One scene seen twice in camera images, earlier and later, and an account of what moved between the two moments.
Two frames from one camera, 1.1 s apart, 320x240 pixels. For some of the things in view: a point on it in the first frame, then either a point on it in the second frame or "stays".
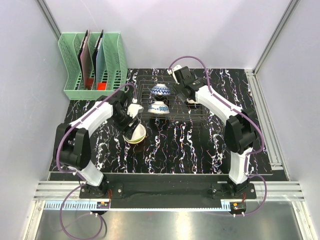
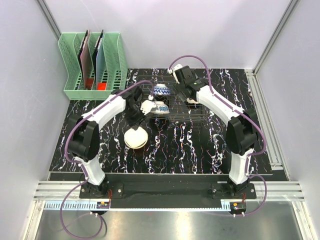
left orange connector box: [103, 205] stays
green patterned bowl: [138, 135] to [135, 142]
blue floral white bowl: [158, 107] stays
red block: [101, 86] stays
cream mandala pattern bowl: [192, 101] stays
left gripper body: [126, 129] to [134, 115]
